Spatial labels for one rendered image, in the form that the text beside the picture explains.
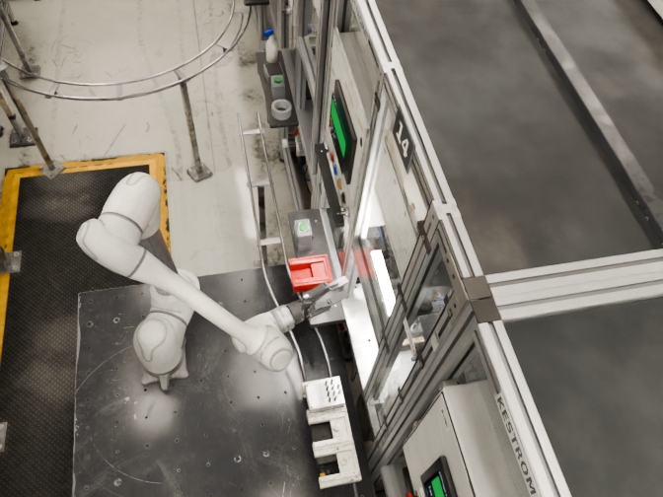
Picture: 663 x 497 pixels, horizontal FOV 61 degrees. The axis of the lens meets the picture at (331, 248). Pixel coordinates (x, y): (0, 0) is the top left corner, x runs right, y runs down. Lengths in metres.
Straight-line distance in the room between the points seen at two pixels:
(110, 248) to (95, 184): 2.16
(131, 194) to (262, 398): 0.98
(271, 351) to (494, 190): 0.86
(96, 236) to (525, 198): 1.15
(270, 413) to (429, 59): 1.46
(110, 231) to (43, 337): 1.72
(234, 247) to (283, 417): 1.43
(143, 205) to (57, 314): 1.72
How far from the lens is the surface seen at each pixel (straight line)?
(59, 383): 3.25
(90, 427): 2.40
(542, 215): 1.20
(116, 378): 2.44
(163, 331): 2.17
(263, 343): 1.76
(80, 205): 3.79
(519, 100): 1.42
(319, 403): 2.06
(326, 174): 1.99
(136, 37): 4.87
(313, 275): 2.24
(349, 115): 1.67
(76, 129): 4.25
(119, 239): 1.74
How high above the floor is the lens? 2.89
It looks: 57 degrees down
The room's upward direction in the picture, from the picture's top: 8 degrees clockwise
